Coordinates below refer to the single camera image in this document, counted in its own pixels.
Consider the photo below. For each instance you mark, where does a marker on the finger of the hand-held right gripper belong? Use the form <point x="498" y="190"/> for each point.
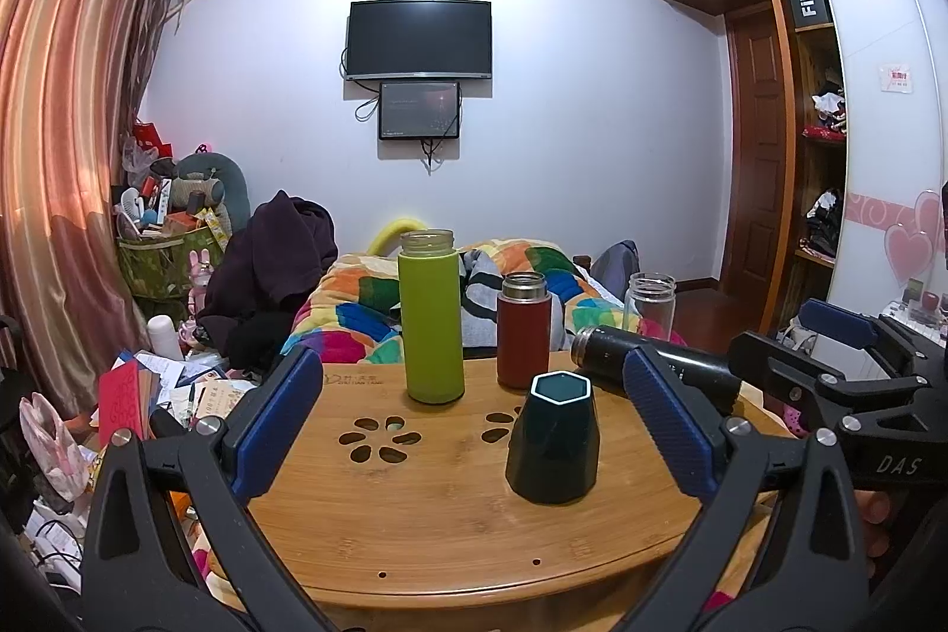
<point x="840" y="322"/>
<point x="785" y="373"/>

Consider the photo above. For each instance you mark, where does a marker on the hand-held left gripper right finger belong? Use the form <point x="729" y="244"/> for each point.
<point x="670" y="421"/>

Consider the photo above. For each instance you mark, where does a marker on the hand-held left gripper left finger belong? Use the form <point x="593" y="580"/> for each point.
<point x="275" y="428"/>

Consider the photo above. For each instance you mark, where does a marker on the dark green faceted cup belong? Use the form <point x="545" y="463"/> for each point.
<point x="552" y="447"/>

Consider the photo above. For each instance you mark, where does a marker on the person's right hand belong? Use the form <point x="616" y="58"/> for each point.
<point x="872" y="521"/>

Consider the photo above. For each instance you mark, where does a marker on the black thermos bottle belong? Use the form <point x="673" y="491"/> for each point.
<point x="601" y="356"/>

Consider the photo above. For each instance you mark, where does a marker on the clear glass bottle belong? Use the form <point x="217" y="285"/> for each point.
<point x="650" y="306"/>

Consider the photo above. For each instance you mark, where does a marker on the wooden shelf unit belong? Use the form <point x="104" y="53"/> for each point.
<point x="818" y="188"/>

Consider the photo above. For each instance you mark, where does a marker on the colourful patchwork blanket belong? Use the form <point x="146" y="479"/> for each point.
<point x="355" y="313"/>

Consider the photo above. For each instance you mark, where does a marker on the white plastic bottle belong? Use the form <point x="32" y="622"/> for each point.
<point x="164" y="337"/>

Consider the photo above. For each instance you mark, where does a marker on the red patterned box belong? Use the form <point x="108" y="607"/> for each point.
<point x="122" y="402"/>

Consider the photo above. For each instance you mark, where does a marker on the round bamboo table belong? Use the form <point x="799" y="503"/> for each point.
<point x="415" y="513"/>

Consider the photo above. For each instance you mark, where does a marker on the grey backpack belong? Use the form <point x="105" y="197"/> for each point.
<point x="616" y="265"/>

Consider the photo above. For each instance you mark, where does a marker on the red thermos bottle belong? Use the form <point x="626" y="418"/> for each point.
<point x="522" y="343"/>

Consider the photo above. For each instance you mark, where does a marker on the white heart-print sliding door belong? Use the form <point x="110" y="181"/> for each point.
<point x="885" y="158"/>

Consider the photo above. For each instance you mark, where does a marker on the pink bunny toy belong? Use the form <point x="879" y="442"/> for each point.
<point x="200" y="273"/>

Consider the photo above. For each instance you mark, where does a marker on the dark purple garment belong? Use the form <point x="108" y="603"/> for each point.
<point x="274" y="254"/>

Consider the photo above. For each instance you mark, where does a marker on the brown wooden door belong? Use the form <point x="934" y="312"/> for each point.
<point x="757" y="158"/>

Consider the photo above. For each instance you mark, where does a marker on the green bottle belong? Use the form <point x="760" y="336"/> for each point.
<point x="429" y="321"/>

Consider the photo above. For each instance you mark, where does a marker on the green storage basket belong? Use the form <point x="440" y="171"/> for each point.
<point x="159" y="269"/>

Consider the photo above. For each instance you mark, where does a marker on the pink floral bag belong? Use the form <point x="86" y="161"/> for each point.
<point x="55" y="447"/>

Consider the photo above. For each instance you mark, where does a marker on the yellow curved tube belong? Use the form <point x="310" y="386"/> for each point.
<point x="385" y="232"/>

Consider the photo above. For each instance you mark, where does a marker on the grey plush toy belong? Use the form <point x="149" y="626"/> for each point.
<point x="211" y="180"/>

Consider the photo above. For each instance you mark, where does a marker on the small black monitor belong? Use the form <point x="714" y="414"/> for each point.
<point x="419" y="110"/>

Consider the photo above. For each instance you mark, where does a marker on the pink striped curtain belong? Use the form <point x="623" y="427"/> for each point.
<point x="70" y="143"/>

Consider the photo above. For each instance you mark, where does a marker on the wall-mounted black television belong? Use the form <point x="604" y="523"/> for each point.
<point x="418" y="40"/>

